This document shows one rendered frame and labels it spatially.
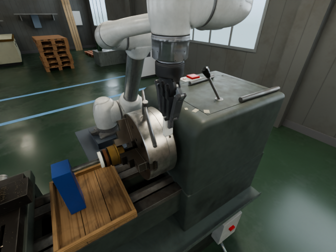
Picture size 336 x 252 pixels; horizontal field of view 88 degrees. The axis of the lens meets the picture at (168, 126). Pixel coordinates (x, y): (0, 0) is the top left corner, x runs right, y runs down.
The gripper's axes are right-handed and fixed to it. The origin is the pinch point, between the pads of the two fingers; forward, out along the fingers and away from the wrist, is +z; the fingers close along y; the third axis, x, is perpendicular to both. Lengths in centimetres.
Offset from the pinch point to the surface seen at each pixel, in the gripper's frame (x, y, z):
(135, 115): -3.0, -20.3, 6.0
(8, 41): -142, -791, 84
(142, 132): -4.1, -11.1, 8.2
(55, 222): -43, -13, 39
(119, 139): -10.8, -20.9, 15.9
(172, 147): 5.6, -4.7, 15.6
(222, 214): 36, 9, 74
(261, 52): 265, -136, 30
